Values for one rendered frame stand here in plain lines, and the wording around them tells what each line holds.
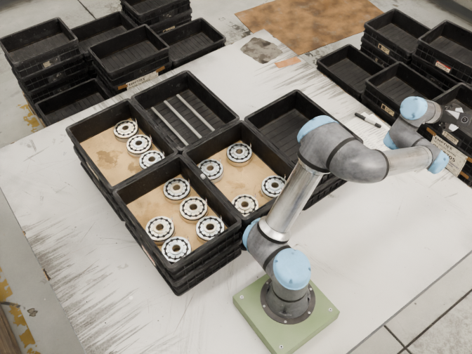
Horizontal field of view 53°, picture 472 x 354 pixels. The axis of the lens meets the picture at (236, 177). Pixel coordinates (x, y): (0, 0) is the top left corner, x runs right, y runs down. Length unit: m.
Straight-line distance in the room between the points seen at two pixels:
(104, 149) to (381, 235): 1.17
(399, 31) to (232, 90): 1.48
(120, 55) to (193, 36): 0.55
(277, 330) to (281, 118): 0.92
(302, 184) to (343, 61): 2.02
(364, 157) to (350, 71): 2.00
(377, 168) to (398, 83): 1.78
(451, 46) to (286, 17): 1.49
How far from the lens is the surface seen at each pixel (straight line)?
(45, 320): 2.66
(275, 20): 4.16
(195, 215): 1.74
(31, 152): 2.33
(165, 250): 1.68
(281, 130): 2.04
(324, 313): 1.68
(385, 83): 3.06
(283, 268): 1.48
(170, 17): 3.34
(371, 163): 1.32
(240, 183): 1.85
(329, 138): 1.33
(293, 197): 1.44
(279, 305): 1.62
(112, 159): 2.00
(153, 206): 1.82
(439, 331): 2.63
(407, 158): 1.48
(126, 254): 1.88
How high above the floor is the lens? 2.30
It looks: 52 degrees down
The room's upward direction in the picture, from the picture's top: 1 degrees counter-clockwise
